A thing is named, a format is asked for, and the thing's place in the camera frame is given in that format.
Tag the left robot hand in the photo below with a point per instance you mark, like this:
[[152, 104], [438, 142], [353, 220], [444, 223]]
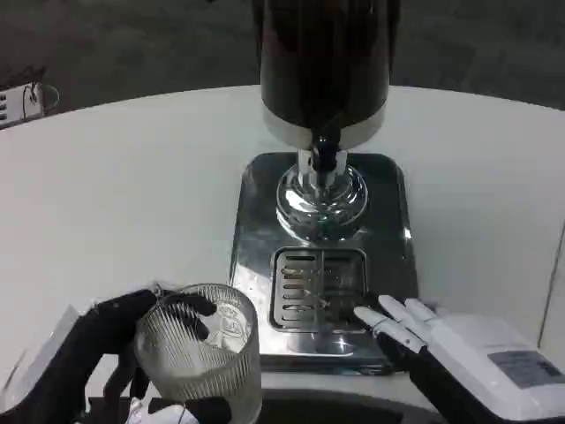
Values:
[[92, 327]]

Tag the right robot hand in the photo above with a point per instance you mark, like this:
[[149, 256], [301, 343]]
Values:
[[463, 353]]

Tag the clear ribbed glass cup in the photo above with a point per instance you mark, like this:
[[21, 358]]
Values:
[[201, 353]]

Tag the steel drip grid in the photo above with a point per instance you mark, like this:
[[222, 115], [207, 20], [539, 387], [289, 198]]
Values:
[[318, 289]]

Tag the steel drip tray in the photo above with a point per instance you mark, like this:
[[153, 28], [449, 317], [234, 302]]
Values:
[[322, 274]]

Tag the black dispenser tap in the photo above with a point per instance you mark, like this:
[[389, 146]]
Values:
[[324, 159]]

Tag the dark drink dispenser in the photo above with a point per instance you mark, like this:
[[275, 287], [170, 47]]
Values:
[[324, 88]]

